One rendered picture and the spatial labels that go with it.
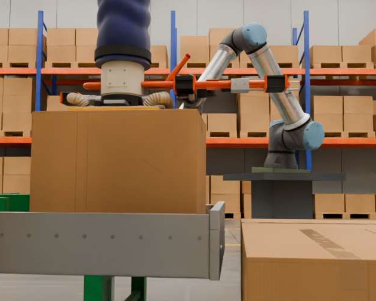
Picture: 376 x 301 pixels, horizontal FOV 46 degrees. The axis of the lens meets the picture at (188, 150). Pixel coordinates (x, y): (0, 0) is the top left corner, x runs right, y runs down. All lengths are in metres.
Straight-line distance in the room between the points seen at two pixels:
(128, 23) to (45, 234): 0.83
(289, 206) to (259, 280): 1.57
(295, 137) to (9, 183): 7.76
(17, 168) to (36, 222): 8.03
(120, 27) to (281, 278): 1.16
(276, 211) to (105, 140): 1.17
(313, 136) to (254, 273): 1.54
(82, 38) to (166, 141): 8.14
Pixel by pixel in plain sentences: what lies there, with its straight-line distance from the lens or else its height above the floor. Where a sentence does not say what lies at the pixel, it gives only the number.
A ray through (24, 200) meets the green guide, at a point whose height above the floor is 0.61.
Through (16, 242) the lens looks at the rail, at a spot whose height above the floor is 0.50.
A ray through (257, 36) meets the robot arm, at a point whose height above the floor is 1.40.
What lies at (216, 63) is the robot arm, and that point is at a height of 1.29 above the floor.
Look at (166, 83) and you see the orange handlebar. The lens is 1.75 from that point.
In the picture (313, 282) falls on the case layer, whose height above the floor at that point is 0.50.
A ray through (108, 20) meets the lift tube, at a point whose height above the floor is 1.31.
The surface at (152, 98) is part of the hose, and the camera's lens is 1.65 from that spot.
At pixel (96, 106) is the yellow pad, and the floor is 0.97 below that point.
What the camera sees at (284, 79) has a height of 1.08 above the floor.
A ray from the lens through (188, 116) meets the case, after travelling 1.54.
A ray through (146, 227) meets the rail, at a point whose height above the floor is 0.55.
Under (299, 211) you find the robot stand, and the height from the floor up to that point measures 0.54.
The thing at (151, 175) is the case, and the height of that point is 0.72.
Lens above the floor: 0.69
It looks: 4 degrees up
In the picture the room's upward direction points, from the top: straight up
